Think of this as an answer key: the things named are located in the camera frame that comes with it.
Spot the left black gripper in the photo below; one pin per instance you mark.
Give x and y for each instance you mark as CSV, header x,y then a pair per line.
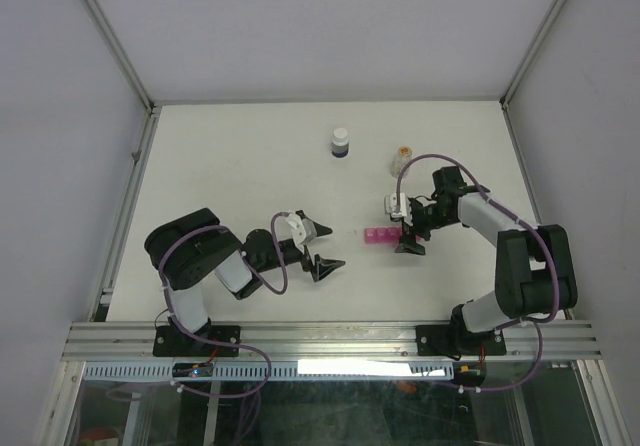
x,y
321,265

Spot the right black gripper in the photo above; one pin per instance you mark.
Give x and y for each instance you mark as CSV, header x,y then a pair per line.
x,y
408,241

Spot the pink pill organizer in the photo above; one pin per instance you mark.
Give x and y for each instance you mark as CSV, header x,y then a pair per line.
x,y
382,235

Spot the clear pill bottle orange cap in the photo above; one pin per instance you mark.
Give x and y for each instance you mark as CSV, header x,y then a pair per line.
x,y
402,156

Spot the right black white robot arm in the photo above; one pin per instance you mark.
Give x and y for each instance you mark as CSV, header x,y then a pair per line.
x,y
534,276

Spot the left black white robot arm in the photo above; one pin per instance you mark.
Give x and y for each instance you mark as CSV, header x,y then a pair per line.
x,y
187,250

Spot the white capped blue bottle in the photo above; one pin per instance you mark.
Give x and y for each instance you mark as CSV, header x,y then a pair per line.
x,y
340,143

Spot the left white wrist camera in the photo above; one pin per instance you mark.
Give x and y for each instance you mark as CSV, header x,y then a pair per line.
x,y
303,230

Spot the aluminium mounting rail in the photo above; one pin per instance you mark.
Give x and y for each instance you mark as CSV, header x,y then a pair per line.
x,y
561,340

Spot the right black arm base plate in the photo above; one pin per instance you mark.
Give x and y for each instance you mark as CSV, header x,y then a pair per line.
x,y
444,340

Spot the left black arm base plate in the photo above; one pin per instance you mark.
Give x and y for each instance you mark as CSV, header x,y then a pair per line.
x,y
197,340

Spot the grey slotted cable duct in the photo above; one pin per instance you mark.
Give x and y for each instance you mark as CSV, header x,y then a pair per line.
x,y
298,370

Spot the right aluminium frame post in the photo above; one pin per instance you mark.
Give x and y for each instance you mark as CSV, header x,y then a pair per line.
x,y
533,49

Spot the aluminium frame post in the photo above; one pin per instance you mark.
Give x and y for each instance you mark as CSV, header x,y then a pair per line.
x,y
117,51
533,49

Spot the left aluminium frame post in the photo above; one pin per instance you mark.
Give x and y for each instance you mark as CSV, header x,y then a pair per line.
x,y
117,51

